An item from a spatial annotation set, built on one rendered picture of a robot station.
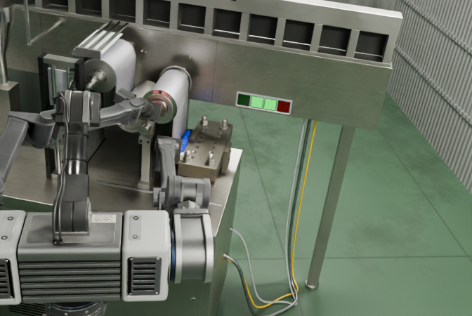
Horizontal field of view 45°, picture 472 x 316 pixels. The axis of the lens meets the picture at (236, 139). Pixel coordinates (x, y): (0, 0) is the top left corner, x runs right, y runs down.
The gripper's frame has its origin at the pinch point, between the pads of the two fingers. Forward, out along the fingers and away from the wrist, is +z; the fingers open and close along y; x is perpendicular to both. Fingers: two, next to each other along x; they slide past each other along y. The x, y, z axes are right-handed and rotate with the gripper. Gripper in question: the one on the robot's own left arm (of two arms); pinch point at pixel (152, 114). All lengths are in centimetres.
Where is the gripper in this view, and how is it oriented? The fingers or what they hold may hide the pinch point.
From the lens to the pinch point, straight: 225.2
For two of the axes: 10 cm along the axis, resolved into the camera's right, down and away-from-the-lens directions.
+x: 1.3, -9.8, 1.2
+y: 9.9, 1.2, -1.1
